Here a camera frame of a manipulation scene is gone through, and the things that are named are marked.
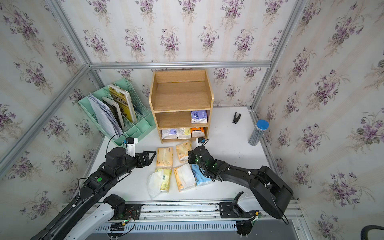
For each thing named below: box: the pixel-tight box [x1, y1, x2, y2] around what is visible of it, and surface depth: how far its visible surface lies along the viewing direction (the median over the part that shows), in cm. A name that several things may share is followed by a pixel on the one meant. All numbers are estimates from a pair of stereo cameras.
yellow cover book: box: [107, 84, 138, 123], surface depth 98 cm
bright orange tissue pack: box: [191, 127, 206, 138], surface depth 98 cm
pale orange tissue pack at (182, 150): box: [176, 140, 192, 164], surface depth 88 cm
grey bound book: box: [102, 96, 125, 130], surface depth 97 cm
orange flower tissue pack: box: [174, 163, 197, 192], surface depth 81 cm
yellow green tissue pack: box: [155, 168, 172, 194], surface depth 81 cm
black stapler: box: [232, 112, 242, 124], surface depth 113 cm
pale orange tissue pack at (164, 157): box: [156, 146, 174, 169], surface depth 90 cm
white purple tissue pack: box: [161, 129, 179, 139], surface depth 97 cm
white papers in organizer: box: [87, 93, 123, 140], surface depth 88 cm
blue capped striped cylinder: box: [248, 119, 270, 146], surface depth 88 cm
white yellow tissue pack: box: [177, 128, 191, 140], surface depth 98 cm
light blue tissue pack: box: [191, 164, 213, 186], surface depth 83 cm
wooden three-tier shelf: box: [149, 69, 215, 144], surface depth 90 cm
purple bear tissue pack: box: [190, 110, 208, 124], surface depth 88 cm
